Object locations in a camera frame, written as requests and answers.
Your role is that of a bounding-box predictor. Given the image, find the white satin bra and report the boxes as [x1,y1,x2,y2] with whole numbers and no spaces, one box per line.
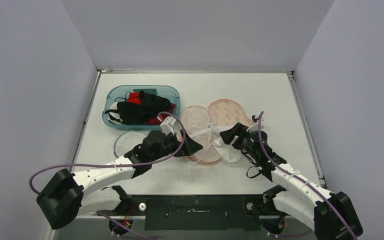
[187,123,241,165]

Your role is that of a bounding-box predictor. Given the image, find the dark red lace bra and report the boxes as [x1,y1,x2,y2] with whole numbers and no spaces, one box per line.
[145,103,176,126]

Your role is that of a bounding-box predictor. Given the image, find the purple cable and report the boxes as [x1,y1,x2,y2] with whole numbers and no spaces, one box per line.
[257,111,360,240]
[28,111,187,196]

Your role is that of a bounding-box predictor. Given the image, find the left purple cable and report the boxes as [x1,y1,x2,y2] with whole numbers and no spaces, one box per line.
[28,111,187,196]

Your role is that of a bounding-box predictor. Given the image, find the teal plastic bin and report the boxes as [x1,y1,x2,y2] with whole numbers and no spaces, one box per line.
[102,85,181,131]

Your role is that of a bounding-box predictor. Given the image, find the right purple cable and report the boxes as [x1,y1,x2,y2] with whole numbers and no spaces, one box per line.
[257,111,360,240]

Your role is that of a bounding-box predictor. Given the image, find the peach floral padded bra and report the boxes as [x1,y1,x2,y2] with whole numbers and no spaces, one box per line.
[178,98,254,166]

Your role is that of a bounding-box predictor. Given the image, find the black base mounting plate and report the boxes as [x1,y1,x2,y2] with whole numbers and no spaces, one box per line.
[95,194,296,232]

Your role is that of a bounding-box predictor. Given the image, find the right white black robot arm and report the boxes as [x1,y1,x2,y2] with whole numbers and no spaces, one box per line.
[219,122,364,240]

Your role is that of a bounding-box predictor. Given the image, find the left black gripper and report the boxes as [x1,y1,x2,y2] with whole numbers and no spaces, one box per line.
[150,129,203,162]

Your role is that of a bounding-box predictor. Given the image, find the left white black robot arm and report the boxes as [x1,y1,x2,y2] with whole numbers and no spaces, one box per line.
[36,130,203,230]

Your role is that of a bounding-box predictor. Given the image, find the white black bra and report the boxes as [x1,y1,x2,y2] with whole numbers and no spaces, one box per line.
[104,102,123,125]

